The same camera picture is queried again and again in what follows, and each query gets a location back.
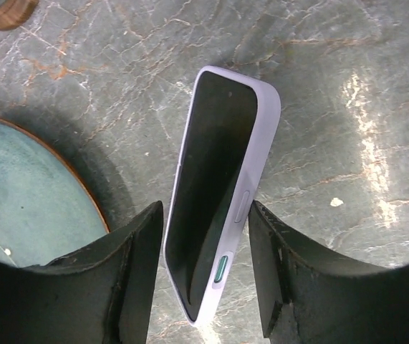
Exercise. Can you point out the teal ceramic plate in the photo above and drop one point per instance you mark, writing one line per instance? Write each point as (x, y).
(45, 209)

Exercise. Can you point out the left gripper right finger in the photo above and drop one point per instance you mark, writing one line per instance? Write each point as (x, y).
(308, 293)

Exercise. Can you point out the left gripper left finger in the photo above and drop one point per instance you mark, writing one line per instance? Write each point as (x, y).
(101, 293)

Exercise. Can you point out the lavender case phone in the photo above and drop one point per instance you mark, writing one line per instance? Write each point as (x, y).
(231, 124)

